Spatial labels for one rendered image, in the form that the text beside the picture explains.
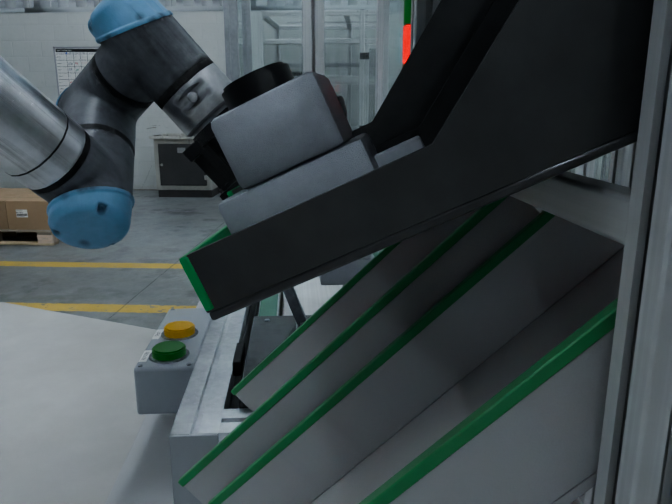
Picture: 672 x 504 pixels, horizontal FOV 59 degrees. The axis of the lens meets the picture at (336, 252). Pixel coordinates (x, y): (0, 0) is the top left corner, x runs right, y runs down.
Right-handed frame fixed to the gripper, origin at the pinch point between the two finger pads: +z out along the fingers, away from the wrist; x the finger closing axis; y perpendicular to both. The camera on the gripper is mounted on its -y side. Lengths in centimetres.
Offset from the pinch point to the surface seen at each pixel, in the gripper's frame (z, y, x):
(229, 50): -34, -2, -81
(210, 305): -12.9, 1.5, 48.0
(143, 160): -94, 210, -828
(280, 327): 4.5, 15.2, -7.3
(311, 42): -24, -20, -105
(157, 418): 2.3, 34.6, -4.5
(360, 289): -1.6, 0.5, 22.0
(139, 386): -3.7, 29.7, 2.0
